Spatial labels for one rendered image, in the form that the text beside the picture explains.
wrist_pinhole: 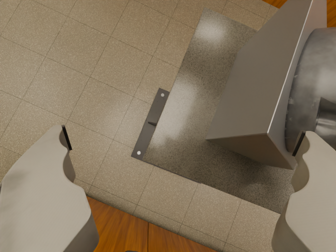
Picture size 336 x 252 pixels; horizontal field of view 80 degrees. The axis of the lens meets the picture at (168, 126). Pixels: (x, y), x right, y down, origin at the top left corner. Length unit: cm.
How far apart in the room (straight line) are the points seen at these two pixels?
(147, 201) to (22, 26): 136
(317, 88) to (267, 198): 26
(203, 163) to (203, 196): 102
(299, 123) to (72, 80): 134
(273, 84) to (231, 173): 21
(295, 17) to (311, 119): 11
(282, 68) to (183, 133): 20
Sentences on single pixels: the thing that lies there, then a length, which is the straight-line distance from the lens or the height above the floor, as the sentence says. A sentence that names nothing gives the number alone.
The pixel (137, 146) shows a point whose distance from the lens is 129.
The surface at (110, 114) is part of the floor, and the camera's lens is 134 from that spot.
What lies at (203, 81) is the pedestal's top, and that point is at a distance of 40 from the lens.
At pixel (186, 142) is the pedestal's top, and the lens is 37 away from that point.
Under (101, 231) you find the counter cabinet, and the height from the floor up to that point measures 42.
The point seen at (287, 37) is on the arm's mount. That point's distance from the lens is 26.
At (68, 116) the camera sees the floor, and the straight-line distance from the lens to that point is 141.
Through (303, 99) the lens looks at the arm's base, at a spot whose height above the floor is 113.
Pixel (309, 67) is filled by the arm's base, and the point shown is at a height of 113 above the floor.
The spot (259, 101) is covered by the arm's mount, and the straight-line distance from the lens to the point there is 24.
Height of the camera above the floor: 130
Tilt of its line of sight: 82 degrees down
